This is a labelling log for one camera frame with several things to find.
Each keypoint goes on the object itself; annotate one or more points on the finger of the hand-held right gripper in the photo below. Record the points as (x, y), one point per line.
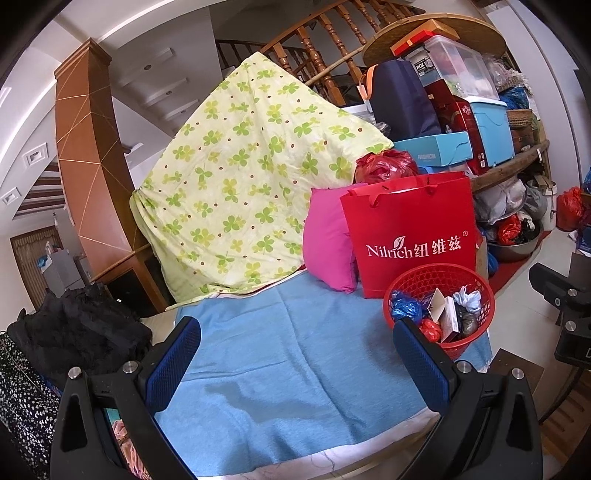
(551, 286)

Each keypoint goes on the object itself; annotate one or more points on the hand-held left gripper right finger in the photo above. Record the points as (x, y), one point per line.
(422, 364)

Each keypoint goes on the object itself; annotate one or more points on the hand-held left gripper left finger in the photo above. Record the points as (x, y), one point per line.
(173, 364)

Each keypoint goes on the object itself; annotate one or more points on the long white medicine box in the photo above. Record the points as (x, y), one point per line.
(448, 318)

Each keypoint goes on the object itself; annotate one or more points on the blue plastic bag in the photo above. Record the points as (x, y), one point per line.
(406, 307)
(515, 97)

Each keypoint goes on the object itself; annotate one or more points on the grey wad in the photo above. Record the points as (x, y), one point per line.
(467, 323)

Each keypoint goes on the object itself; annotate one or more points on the pale blue wad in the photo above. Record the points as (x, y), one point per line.
(467, 299)

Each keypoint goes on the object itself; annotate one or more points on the red mesh basket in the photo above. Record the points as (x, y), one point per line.
(415, 277)

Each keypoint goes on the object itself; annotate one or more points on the metal basin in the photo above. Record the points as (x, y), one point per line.
(517, 251)

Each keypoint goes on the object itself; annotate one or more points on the red bag in basin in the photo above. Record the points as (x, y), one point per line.
(508, 228)

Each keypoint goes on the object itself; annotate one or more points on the wooden cabinet dark panels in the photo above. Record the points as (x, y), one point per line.
(134, 290)

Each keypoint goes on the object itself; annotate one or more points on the pink striped scarf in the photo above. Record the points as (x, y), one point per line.
(127, 443)

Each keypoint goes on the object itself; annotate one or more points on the black fuzzy garment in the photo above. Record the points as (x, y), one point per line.
(83, 327)

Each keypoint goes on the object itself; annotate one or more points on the grey plastic bags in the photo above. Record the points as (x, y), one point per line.
(501, 198)

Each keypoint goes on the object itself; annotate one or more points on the blue blanket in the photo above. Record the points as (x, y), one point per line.
(286, 369)

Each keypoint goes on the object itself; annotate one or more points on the round wooden table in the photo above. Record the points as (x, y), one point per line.
(508, 168)

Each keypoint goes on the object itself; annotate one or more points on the grey cabinet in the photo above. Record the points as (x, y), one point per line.
(62, 272)

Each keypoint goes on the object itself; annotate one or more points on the red paper gift bag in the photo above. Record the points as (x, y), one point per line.
(415, 217)

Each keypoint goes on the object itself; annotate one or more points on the black white floral garment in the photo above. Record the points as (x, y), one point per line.
(23, 406)

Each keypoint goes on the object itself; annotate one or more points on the pink pillow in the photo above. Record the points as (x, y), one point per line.
(328, 240)

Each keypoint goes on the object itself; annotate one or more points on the light blue plastic bin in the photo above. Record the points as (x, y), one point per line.
(491, 129)

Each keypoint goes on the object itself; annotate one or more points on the woven bamboo basket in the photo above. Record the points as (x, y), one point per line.
(519, 120)

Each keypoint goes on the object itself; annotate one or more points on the light blue cardboard box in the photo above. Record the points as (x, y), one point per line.
(434, 150)

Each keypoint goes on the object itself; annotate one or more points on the brown wooden door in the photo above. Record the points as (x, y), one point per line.
(25, 258)

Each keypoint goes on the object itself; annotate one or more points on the green clover quilt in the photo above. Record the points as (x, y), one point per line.
(240, 184)

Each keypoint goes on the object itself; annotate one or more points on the dark red gift box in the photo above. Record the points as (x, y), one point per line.
(455, 120)

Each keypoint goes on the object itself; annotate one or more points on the large red plastic bag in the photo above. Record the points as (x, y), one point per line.
(383, 168)

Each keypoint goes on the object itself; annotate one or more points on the brown wooden column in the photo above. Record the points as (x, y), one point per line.
(87, 161)

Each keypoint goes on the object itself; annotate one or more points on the clear plastic storage bin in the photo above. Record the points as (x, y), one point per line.
(457, 64)

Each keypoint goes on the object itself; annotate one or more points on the round woven tray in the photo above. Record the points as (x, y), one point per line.
(480, 32)

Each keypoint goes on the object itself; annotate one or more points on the orange flat box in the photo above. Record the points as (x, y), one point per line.
(408, 44)

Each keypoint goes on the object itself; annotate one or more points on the wooden stair railing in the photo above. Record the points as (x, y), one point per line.
(323, 46)

